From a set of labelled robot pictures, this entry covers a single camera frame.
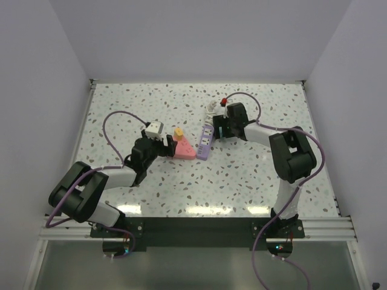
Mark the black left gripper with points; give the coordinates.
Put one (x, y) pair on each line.
(165, 150)

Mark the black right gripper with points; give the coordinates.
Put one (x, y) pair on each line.
(219, 121)

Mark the pink triangular power strip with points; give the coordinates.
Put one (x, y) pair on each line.
(184, 150)

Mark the yellow plug adapter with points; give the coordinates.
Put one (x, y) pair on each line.
(178, 134)

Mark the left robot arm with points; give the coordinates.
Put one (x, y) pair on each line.
(78, 193)

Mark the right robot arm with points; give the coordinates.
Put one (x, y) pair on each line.
(292, 155)

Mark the purple power strip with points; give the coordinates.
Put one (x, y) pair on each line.
(205, 142)

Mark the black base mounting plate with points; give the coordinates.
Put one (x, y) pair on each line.
(187, 232)

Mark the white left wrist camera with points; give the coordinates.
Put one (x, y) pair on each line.
(154, 130)

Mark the aluminium front rail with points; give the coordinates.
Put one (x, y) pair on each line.
(314, 229)

